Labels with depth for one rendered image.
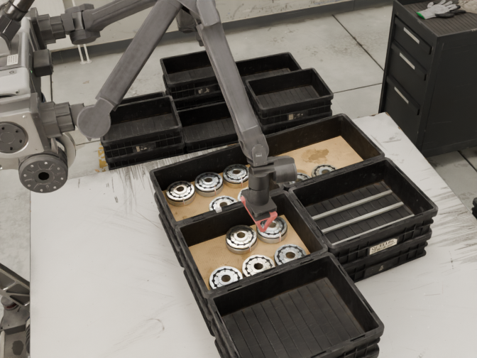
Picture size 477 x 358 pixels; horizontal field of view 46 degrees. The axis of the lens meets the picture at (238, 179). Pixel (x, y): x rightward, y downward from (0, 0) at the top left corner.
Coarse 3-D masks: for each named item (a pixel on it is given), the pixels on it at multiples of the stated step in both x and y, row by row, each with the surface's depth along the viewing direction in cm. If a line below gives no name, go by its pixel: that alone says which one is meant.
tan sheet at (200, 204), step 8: (192, 184) 209; (224, 184) 208; (224, 192) 205; (232, 192) 205; (200, 200) 202; (208, 200) 202; (176, 208) 200; (184, 208) 200; (192, 208) 200; (200, 208) 199; (208, 208) 199; (176, 216) 197; (184, 216) 197; (192, 216) 197
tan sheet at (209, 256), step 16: (288, 224) 191; (208, 240) 188; (224, 240) 187; (288, 240) 186; (208, 256) 182; (224, 256) 182; (240, 256) 182; (272, 256) 181; (208, 272) 178; (208, 288) 173
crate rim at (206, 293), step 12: (276, 192) 189; (288, 192) 188; (204, 216) 182; (216, 216) 183; (300, 216) 180; (180, 228) 179; (312, 228) 176; (180, 240) 175; (324, 252) 168; (192, 264) 167; (288, 264) 166; (252, 276) 163; (204, 288) 161; (216, 288) 160
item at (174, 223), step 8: (216, 152) 206; (184, 160) 204; (192, 160) 204; (160, 168) 201; (152, 176) 198; (280, 184) 192; (160, 192) 192; (272, 192) 189; (160, 200) 191; (168, 208) 186; (224, 208) 184; (168, 216) 184; (200, 216) 182; (176, 224) 180
